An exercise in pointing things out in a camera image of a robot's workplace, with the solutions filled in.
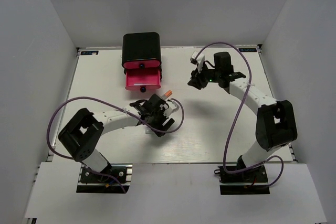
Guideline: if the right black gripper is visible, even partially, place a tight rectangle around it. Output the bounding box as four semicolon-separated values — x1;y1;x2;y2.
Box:
188;62;222;90

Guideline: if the orange capped highlighter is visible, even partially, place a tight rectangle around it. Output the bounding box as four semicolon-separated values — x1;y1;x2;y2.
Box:
162;90;173;99

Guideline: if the pink drawer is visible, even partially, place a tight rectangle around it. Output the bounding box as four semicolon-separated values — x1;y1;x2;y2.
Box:
122;60;161;69
125;68;161;92

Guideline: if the black drawer cabinet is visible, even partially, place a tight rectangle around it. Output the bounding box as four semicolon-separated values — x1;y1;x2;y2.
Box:
121;32;162;79

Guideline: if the green capped highlighter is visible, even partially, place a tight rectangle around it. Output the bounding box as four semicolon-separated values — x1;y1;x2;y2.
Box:
145;128;152;134

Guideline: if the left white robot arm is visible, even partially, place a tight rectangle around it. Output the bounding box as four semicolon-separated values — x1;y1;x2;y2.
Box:
58;94;180;182

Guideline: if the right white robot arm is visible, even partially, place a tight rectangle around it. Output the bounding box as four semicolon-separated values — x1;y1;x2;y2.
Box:
188;52;298;182

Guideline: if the right blue corner label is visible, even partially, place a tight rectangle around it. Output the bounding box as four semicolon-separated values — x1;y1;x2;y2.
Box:
238;48;258;52

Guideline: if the blue corner label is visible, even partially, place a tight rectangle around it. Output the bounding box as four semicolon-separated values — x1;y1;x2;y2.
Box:
80;50;99;56
238;48;258;52

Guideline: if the left blue corner label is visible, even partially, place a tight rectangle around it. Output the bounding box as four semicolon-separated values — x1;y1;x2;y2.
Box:
80;50;99;56

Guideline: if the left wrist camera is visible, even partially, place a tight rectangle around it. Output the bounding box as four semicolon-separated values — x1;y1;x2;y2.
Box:
164;100;180;117

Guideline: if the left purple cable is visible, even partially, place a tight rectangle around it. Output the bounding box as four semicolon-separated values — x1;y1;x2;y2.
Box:
46;97;185;193

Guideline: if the purple cable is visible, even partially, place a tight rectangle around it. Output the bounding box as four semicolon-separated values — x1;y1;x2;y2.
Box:
46;97;185;193
195;41;286;189

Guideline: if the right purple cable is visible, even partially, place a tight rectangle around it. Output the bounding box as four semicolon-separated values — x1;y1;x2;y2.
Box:
195;41;286;189

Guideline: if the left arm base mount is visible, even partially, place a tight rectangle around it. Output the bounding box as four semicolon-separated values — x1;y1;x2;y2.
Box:
76;164;132;194

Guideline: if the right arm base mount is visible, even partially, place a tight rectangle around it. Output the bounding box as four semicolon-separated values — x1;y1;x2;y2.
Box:
214;166;270;195

